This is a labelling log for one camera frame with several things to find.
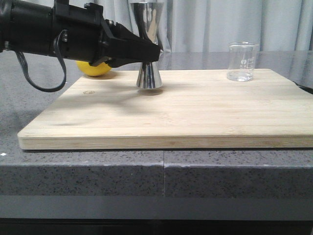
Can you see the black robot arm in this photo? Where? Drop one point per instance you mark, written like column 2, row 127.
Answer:
column 32, row 28

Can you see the light wooden cutting board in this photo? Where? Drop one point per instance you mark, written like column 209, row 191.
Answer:
column 192, row 109

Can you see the steel double jigger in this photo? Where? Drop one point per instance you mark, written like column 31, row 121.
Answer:
column 146, row 17

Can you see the grey curtain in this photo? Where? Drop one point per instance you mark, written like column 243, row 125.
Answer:
column 210, row 25

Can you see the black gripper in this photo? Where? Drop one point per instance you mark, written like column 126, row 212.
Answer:
column 80, row 36

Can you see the yellow lemon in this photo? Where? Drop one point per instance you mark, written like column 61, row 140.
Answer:
column 89, row 70

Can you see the clear glass beaker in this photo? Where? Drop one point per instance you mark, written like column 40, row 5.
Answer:
column 242, row 59

